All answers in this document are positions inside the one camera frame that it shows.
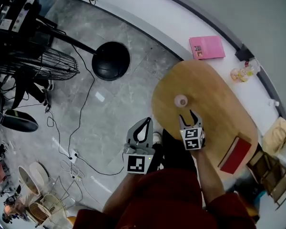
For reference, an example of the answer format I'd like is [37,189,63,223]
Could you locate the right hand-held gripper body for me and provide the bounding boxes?
[180,127,205,151]

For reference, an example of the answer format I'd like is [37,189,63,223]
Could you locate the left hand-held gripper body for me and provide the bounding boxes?
[123,142,155,175]

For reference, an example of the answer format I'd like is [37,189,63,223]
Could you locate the person's left forearm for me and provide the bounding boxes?
[102,173,143,216]

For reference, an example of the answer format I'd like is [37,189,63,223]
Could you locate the person's right forearm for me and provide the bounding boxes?
[193,149,226,204]

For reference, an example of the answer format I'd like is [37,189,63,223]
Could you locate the oval wooden table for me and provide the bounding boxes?
[151,59,259,183]

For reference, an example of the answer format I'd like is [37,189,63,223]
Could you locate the person's white shoe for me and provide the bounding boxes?
[152,131,163,145]

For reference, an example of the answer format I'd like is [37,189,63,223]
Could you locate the person's black trousers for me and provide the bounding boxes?
[147,129,198,174]

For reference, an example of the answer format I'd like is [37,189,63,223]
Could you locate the red hardcover book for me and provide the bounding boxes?
[217,136,252,175]

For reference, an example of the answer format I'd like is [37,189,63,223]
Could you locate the person's red shirt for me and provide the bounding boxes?
[72,169,257,229]

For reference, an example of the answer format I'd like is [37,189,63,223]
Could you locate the white square power strip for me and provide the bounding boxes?
[69,149,80,161]

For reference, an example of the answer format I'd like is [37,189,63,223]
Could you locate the yellow drink bottle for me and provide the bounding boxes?
[230,67,253,83]

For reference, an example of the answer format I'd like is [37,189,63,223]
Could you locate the pink book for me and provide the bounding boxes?
[188,35,226,61]

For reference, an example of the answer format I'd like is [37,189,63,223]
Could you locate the clear plastic bottle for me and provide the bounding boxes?
[244,60,262,73]

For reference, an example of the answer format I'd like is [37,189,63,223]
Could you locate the cream cloth bag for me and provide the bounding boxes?
[262,117,286,155]

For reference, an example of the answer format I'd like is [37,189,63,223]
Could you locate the black standing fan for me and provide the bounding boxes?
[0,0,131,82]

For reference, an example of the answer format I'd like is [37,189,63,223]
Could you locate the black stand card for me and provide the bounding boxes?
[235,43,255,62]

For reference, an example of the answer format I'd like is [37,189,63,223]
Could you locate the wooden shelf unit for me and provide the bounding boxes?
[246,149,286,211]

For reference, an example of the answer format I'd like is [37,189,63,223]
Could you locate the round white side table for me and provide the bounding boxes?
[29,162,50,186]

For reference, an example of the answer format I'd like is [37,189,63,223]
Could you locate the white window ledge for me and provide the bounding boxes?
[45,0,286,167]

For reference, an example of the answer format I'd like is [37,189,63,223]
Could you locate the round wood side table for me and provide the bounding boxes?
[18,166,40,196]

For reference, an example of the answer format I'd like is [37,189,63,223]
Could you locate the black oval seat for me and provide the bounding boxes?
[0,109,39,133]

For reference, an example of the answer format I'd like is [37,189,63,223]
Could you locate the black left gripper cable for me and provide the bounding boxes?
[76,151,125,176]

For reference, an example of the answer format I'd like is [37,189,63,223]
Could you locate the black fan power cable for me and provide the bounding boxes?
[68,44,96,157]

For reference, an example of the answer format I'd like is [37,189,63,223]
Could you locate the gold wire side table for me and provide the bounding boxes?
[28,175,84,226]

